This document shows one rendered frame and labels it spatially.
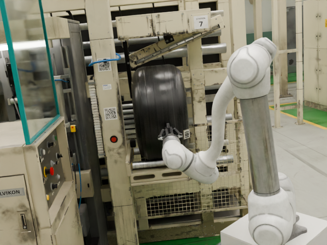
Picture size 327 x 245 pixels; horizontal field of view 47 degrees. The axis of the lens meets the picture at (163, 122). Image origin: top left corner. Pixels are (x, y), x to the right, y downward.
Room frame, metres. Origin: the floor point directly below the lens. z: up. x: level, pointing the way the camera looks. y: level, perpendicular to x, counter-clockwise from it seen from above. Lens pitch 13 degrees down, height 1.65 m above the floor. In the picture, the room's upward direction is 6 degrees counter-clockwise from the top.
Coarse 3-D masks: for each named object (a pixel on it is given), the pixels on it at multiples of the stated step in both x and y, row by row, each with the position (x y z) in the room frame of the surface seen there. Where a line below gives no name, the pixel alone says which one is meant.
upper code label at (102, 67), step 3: (99, 60) 2.21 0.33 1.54; (99, 63) 2.21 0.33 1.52; (102, 63) 2.21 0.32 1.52; (105, 63) 2.21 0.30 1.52; (108, 63) 2.21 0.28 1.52; (99, 66) 2.21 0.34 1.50; (102, 66) 2.21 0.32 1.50; (105, 66) 2.21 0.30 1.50; (108, 66) 2.21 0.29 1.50; (99, 69) 2.21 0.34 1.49; (102, 69) 2.21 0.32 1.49; (105, 69) 2.21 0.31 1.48; (108, 69) 2.21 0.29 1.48
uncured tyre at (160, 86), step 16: (144, 80) 2.12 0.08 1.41; (160, 80) 2.12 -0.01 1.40; (176, 80) 2.12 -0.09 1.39; (144, 96) 2.05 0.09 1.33; (160, 96) 2.05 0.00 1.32; (176, 96) 2.05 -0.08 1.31; (144, 112) 2.02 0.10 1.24; (160, 112) 2.02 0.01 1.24; (176, 112) 2.02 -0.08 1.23; (144, 128) 2.02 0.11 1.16; (160, 128) 2.01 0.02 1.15; (176, 128) 2.02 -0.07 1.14; (144, 144) 2.05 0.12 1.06; (160, 144) 2.04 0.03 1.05
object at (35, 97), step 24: (0, 0) 1.47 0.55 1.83; (24, 0) 1.75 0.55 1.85; (24, 24) 1.69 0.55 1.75; (24, 48) 1.63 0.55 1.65; (48, 48) 2.01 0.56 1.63; (24, 72) 1.58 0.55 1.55; (48, 72) 1.95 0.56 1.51; (24, 96) 1.53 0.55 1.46; (48, 96) 1.88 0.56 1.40; (24, 120) 1.47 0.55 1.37; (48, 120) 1.81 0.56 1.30
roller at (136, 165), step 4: (144, 160) 2.16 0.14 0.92; (148, 160) 2.16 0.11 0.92; (152, 160) 2.15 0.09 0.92; (156, 160) 2.15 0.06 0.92; (160, 160) 2.15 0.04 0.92; (132, 164) 2.14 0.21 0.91; (136, 164) 2.14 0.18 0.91; (140, 164) 2.14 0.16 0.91; (144, 164) 2.14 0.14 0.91; (148, 164) 2.14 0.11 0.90; (152, 164) 2.14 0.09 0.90; (156, 164) 2.14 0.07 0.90; (160, 164) 2.14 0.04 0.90; (164, 164) 2.14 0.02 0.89; (136, 168) 2.14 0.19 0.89; (140, 168) 2.15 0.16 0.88
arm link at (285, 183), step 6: (282, 174) 1.52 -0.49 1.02; (282, 180) 1.47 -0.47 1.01; (288, 180) 1.48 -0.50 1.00; (282, 186) 1.45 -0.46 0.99; (288, 186) 1.46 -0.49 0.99; (288, 192) 1.44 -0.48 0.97; (294, 192) 1.49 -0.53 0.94; (294, 198) 1.48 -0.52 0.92; (294, 204) 1.45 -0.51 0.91; (294, 210) 1.44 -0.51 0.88; (294, 216) 1.47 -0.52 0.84; (294, 222) 1.47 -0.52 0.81
